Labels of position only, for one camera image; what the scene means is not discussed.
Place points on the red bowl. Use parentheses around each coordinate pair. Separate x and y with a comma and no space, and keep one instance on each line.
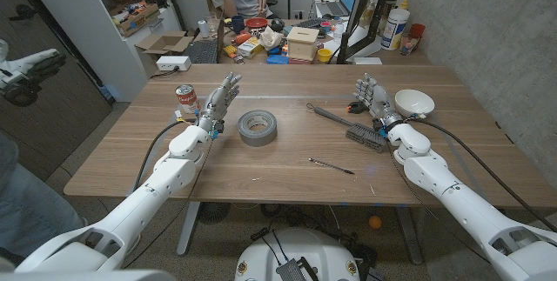
(257,22)

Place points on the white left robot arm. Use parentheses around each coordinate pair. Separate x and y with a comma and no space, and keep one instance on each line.
(165,176)

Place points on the white power strip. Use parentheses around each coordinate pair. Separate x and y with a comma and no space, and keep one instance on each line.
(173,62)

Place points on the grey bristle brush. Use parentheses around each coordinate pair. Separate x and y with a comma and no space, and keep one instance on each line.
(365,135)

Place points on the black pen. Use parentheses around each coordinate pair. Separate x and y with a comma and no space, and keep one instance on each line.
(330,166)

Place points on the black floor fan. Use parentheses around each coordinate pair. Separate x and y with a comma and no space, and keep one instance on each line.
(213,211)

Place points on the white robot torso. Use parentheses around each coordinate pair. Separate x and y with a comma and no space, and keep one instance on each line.
(298,255)

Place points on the white shelf unit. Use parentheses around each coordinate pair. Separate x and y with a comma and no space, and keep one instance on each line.
(87,24)

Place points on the orange ball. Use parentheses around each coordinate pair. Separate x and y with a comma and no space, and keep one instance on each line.
(375,222)

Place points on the red white soup can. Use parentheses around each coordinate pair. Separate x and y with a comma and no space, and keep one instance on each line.
(187,98)

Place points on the black orange spring clamp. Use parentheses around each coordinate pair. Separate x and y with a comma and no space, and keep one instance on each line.
(357,108)

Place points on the person in blue jeans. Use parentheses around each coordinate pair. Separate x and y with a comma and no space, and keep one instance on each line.
(30,202)

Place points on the dark blue mug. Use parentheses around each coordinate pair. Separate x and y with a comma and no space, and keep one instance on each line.
(237,23)

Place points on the white blue box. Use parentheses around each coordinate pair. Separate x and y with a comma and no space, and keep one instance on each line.
(393,28)

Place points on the open cardboard box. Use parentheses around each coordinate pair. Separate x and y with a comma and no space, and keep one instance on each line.
(165,42)

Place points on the blue flat container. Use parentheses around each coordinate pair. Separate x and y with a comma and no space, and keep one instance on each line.
(277,59)

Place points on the clear jar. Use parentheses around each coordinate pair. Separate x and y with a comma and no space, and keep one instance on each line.
(408,45)

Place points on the cardboard box with clutter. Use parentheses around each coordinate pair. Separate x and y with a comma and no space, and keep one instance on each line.
(137,20)

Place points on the white crumpled cloth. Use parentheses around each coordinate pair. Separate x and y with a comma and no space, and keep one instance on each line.
(270,37)

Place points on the white bowl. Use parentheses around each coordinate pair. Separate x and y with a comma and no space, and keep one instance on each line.
(413,102)

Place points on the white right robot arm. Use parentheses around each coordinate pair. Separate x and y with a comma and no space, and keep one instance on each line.
(435,172)

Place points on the orange bottle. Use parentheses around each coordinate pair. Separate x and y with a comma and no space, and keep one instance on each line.
(241,38)

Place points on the yellow cup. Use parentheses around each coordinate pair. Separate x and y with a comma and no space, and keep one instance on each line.
(324,55)

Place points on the yellow white carton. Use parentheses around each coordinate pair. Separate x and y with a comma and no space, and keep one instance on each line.
(250,48)

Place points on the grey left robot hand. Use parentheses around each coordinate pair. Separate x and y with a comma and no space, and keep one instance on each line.
(217,100)

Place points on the white cylinder can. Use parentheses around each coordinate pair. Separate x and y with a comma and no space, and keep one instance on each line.
(203,28)

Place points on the grey table leg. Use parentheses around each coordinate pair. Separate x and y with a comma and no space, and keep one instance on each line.
(409,234)
(188,229)

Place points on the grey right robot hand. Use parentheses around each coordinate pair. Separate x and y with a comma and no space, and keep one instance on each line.
(376,98)

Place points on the grey duct tape roll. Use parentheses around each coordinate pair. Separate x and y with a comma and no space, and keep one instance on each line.
(257,138)

